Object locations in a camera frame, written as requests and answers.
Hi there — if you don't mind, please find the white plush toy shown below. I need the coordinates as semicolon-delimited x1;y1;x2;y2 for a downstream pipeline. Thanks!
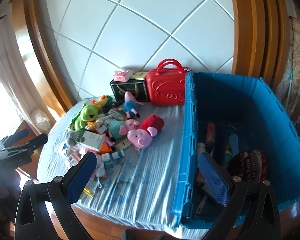
94;154;107;178

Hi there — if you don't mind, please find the blue dress pig plush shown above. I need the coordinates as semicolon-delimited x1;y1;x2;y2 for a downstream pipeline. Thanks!
123;92;143;119

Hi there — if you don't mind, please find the grey fluffy plush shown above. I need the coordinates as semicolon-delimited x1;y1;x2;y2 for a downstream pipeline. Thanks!
65;130;78;147

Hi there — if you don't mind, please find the red dress pig plush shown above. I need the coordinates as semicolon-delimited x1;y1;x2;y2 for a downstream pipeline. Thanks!
127;114;165;150

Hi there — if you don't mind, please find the clear plastic bag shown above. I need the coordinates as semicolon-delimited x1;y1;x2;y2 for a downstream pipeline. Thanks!
31;109;51;133

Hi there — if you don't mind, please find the teal dress pig plush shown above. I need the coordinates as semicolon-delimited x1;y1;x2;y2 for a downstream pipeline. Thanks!
108;119;141;139

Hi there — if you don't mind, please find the beige curtain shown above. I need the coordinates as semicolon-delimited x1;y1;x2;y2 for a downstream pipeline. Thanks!
0;15;52;134

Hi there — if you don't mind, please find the green frog plush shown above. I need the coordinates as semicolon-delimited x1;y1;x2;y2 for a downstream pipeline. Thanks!
69;104;99;131

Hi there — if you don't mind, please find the black gift box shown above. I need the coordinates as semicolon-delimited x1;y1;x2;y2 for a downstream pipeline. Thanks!
110;79;150;102

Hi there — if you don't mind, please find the blue plastic storage crate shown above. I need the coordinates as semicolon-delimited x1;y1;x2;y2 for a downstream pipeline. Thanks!
172;72;300;229

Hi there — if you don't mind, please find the rolled patterned carpet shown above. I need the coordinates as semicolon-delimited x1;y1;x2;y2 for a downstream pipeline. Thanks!
275;16;300;112

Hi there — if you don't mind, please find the green capped bottle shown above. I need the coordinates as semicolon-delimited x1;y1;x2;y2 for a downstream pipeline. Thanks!
111;151;125;159

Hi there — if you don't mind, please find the red bear suitcase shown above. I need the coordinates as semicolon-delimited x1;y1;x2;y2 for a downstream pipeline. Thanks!
146;59;189;106

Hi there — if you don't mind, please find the black cap with lettering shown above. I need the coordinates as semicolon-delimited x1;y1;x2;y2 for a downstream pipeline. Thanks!
226;150;268;184

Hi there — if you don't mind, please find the small pink tissue pack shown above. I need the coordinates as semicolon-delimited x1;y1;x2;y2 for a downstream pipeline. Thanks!
113;70;133;82

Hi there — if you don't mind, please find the orange green duck plush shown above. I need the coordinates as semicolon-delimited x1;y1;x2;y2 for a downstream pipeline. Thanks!
91;95;113;109

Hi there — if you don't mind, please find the white green carton box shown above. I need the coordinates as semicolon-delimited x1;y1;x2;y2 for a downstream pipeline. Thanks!
76;129;105;151

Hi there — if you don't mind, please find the gold flat box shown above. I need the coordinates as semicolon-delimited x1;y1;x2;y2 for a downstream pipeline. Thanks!
131;72;148;80

